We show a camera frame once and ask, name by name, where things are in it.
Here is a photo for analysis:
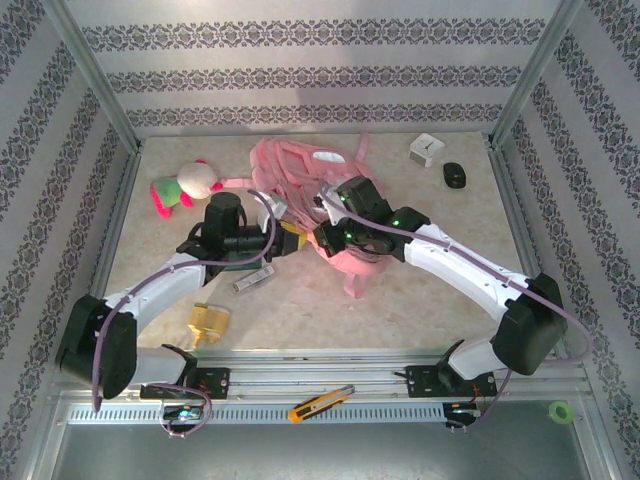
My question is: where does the small grey rectangular box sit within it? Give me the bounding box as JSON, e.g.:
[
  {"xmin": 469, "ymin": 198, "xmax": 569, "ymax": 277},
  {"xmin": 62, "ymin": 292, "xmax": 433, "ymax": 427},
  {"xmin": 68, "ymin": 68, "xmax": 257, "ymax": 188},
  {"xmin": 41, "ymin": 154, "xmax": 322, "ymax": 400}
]
[{"xmin": 231, "ymin": 264, "xmax": 276, "ymax": 297}]

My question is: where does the pink backpack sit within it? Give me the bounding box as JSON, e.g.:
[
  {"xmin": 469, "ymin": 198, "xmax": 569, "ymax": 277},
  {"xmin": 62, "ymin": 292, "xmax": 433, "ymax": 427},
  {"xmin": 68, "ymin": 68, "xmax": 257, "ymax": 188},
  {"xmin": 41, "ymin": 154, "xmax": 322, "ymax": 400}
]
[{"xmin": 218, "ymin": 130, "xmax": 401, "ymax": 300}]

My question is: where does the white green pink plush toy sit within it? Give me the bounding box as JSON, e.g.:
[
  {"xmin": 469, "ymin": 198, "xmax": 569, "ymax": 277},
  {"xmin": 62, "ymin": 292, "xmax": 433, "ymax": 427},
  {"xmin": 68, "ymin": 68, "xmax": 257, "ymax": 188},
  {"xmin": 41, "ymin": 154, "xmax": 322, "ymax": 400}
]
[{"xmin": 149, "ymin": 158, "xmax": 225, "ymax": 220}]

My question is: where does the white square alarm clock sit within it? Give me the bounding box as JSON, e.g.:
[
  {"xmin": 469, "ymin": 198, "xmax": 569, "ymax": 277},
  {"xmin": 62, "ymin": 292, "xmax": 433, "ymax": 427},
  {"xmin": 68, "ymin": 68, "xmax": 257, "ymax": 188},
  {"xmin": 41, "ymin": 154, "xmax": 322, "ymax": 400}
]
[{"xmin": 407, "ymin": 132, "xmax": 446, "ymax": 169}]

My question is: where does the black computer mouse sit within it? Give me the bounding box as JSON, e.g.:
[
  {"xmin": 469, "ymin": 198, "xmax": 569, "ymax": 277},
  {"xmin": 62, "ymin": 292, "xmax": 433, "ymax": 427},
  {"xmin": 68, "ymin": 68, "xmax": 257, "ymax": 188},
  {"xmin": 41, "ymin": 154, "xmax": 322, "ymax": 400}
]
[{"xmin": 441, "ymin": 161, "xmax": 469, "ymax": 190}]

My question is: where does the yellow utility knife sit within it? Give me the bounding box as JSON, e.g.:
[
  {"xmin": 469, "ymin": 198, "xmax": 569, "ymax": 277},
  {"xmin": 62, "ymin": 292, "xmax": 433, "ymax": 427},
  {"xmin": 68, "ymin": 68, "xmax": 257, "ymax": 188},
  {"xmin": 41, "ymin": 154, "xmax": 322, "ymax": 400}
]
[{"xmin": 287, "ymin": 383, "xmax": 357, "ymax": 425}]

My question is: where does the small electronics board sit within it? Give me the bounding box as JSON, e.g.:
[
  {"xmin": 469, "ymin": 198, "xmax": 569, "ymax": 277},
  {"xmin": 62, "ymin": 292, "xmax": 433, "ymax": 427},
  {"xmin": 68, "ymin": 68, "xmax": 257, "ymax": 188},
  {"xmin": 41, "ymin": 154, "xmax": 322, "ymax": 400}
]
[
  {"xmin": 162, "ymin": 405, "xmax": 204, "ymax": 422},
  {"xmin": 444, "ymin": 402, "xmax": 484, "ymax": 426}
]

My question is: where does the green tape roll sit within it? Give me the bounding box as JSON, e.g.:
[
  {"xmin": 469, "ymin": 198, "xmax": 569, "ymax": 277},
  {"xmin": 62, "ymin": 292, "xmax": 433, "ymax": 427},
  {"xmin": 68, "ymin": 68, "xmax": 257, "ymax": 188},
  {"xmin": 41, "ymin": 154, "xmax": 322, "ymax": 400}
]
[{"xmin": 548, "ymin": 401, "xmax": 575, "ymax": 425}]

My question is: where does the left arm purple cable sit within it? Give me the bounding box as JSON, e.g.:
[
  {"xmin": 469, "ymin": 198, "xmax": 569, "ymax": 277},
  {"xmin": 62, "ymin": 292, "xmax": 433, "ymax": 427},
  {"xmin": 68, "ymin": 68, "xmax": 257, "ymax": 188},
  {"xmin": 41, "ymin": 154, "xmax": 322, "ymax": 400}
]
[{"xmin": 91, "ymin": 188, "xmax": 279, "ymax": 440}]

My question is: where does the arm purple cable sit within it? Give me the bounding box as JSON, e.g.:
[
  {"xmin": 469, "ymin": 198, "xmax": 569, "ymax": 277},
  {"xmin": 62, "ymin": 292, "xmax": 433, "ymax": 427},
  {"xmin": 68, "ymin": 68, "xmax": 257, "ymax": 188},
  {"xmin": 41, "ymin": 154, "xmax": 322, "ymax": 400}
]
[
  {"xmin": 91, "ymin": 188, "xmax": 279, "ymax": 440},
  {"xmin": 317, "ymin": 182, "xmax": 596, "ymax": 435}
]

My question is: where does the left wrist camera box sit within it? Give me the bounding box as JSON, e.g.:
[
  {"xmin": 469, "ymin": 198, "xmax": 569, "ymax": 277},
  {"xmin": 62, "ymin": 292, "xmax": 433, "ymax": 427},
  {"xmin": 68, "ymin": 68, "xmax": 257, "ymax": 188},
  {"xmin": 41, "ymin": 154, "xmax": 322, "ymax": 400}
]
[{"xmin": 255, "ymin": 193, "xmax": 290, "ymax": 227}]

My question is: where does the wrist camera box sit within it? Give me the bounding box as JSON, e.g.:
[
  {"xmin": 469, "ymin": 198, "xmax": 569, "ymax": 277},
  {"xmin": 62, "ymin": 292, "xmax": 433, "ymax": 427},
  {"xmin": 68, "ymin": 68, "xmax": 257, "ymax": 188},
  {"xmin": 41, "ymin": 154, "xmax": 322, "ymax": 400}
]
[
  {"xmin": 255, "ymin": 193, "xmax": 290, "ymax": 227},
  {"xmin": 313, "ymin": 182, "xmax": 346, "ymax": 226}
]

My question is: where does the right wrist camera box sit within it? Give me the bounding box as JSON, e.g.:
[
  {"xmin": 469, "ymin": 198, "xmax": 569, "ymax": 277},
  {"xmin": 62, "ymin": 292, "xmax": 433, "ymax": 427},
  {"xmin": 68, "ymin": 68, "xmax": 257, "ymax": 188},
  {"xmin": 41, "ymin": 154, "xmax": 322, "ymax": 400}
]
[{"xmin": 313, "ymin": 182, "xmax": 346, "ymax": 226}]

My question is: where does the aluminium side rail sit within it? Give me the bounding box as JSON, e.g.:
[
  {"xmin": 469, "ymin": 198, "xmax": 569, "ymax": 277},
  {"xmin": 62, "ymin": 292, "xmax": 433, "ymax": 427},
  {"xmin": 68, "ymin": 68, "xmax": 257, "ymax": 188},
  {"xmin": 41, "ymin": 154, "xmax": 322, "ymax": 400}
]
[
  {"xmin": 487, "ymin": 139, "xmax": 571, "ymax": 361},
  {"xmin": 67, "ymin": 142, "xmax": 144, "ymax": 365}
]

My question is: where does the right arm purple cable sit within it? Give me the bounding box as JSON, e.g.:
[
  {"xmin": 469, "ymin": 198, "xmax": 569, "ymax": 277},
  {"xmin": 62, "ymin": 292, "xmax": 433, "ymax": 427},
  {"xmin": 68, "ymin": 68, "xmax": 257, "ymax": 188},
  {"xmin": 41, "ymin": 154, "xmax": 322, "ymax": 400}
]
[{"xmin": 317, "ymin": 182, "xmax": 596, "ymax": 435}]

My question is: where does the aluminium mounting rail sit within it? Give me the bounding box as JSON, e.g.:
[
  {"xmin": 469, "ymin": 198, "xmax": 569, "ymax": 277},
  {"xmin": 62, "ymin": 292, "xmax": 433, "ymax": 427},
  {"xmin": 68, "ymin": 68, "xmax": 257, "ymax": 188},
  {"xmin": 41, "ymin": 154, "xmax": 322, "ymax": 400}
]
[{"xmin": 49, "ymin": 349, "xmax": 591, "ymax": 404}]

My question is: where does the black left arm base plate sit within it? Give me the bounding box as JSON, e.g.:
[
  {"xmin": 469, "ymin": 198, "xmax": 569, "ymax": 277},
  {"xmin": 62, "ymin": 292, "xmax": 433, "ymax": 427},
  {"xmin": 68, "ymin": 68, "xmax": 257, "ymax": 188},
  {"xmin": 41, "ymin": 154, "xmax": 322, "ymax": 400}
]
[{"xmin": 139, "ymin": 367, "xmax": 232, "ymax": 401}]

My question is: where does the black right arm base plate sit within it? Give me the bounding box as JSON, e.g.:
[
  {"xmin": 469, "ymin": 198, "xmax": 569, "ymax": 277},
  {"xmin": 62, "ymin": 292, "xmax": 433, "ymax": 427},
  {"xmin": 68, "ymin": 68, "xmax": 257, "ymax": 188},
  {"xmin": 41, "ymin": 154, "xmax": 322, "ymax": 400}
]
[{"xmin": 404, "ymin": 364, "xmax": 499, "ymax": 399}]

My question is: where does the slotted grey cable duct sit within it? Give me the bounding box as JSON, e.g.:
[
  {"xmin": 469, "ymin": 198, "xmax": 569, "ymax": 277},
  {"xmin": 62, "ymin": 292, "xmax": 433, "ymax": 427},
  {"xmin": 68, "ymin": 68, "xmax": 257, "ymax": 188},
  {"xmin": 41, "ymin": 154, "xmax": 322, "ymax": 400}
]
[{"xmin": 67, "ymin": 402, "xmax": 446, "ymax": 426}]

